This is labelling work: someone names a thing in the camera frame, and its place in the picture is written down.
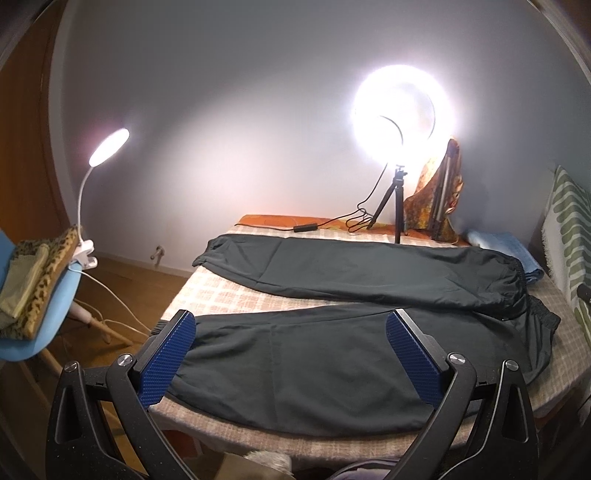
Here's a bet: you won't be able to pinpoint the leopard print cloth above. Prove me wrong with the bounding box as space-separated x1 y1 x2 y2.
1 225 78 340

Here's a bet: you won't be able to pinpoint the blue plastic chair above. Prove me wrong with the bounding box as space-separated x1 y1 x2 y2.
1 226 132 377

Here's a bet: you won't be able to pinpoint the orange patterned fabric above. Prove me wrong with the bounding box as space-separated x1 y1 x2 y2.
404 138 464 243

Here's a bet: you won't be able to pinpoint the folded blue towel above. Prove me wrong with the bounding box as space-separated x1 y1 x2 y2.
466 230 545 285

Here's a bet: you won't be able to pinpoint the white lamp cable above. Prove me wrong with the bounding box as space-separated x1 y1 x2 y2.
68 267 154 337

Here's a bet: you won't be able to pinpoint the white ring light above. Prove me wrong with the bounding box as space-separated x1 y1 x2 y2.
348 64 458 171

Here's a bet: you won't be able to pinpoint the olive folded cloth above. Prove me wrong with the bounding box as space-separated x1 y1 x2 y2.
1 243 49 329

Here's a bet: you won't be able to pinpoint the black tripod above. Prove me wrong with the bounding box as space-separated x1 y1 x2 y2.
367 166 407 244

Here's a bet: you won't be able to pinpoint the dark green pants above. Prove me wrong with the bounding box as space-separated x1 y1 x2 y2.
168 234 560 437

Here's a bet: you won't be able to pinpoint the black ring light cable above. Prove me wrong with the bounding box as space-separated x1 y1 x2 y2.
233 163 394 234

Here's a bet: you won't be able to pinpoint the white clip desk lamp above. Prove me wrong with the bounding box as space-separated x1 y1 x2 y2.
72 128 130 270

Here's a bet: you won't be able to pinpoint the green striped white pillow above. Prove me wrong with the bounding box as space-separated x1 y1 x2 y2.
542 166 590 341

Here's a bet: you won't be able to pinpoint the checkered beige bed cover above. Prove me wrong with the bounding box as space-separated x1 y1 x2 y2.
148 213 591 462

